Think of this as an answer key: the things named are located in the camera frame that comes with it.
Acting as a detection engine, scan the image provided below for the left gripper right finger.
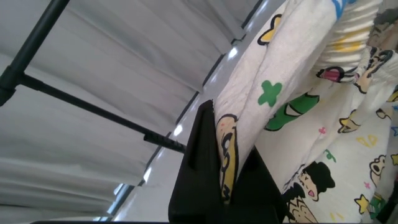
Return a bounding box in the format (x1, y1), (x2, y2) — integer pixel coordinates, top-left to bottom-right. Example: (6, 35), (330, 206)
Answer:
(223, 146), (287, 223)

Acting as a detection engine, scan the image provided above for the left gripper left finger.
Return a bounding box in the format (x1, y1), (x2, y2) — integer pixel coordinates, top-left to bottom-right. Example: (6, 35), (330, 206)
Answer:
(169, 100), (224, 223)

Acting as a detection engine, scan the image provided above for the cream printed garment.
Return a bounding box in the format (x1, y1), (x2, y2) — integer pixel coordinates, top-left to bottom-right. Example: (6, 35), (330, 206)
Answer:
(214, 0), (398, 223)

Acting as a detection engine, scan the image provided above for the black clothes rack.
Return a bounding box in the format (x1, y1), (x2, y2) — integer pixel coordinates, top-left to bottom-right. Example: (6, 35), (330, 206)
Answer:
(0, 0), (187, 154)

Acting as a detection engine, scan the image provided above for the window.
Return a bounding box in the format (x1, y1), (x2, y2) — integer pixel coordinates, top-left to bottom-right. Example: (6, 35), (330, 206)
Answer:
(107, 183), (135, 223)

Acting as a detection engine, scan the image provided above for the white curtain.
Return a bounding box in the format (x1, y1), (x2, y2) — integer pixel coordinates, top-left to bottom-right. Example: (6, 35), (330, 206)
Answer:
(0, 0), (262, 200)
(0, 183), (116, 223)

